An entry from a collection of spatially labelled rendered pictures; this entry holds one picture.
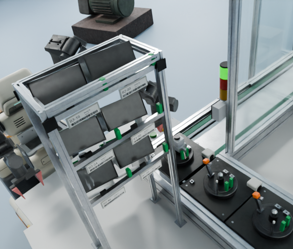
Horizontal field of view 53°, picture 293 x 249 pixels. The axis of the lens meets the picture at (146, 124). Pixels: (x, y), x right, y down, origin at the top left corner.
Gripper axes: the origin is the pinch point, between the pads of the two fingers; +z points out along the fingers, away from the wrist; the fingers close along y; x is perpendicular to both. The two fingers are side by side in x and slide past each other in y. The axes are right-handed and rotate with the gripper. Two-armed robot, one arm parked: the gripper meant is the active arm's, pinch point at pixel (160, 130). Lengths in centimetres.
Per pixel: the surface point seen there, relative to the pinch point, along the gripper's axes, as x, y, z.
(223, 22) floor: 223, 327, 108
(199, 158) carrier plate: -21.0, 5.0, 8.6
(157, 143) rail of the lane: 3.8, -0.2, 10.8
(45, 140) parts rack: -15, -53, -40
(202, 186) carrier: -32.7, -5.8, 8.5
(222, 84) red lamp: -23.9, 16.0, -28.0
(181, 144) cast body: -14.8, 0.2, -0.1
